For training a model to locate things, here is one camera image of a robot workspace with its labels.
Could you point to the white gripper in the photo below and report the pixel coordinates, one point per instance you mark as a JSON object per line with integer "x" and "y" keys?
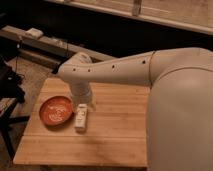
{"x": 81, "y": 93}

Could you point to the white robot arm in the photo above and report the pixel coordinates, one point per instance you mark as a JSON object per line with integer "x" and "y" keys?
{"x": 179, "y": 121}

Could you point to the wooden table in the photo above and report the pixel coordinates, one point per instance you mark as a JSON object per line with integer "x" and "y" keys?
{"x": 115, "y": 135}

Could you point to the orange ceramic bowl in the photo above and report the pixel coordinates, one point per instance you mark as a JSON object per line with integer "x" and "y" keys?
{"x": 55, "y": 110}

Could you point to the white box on ledge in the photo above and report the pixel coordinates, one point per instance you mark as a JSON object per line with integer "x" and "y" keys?
{"x": 34, "y": 33}

